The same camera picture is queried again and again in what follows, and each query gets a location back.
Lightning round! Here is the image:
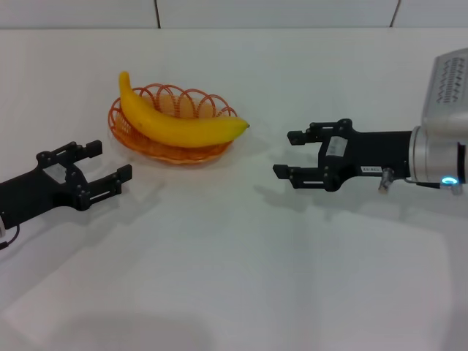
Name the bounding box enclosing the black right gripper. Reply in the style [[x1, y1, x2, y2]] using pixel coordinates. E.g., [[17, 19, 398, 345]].
[[273, 118, 415, 193]]

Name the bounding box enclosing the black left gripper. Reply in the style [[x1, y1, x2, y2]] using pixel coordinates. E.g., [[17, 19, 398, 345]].
[[0, 139, 134, 230]]

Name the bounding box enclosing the orange woven plastic basket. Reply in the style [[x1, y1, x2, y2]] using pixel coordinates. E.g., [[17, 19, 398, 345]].
[[107, 83, 239, 167]]

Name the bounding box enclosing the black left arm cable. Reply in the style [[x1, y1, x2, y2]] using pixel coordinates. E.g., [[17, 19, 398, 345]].
[[0, 224, 20, 250]]

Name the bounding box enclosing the yellow banana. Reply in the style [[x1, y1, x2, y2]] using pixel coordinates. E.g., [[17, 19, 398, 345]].
[[118, 70, 252, 149]]

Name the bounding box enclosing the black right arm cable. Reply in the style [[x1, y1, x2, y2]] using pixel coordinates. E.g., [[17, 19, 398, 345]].
[[403, 177, 445, 189]]

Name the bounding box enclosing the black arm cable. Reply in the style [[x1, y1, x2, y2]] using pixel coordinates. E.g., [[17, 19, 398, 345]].
[[0, 224, 20, 250], [403, 177, 445, 189]]

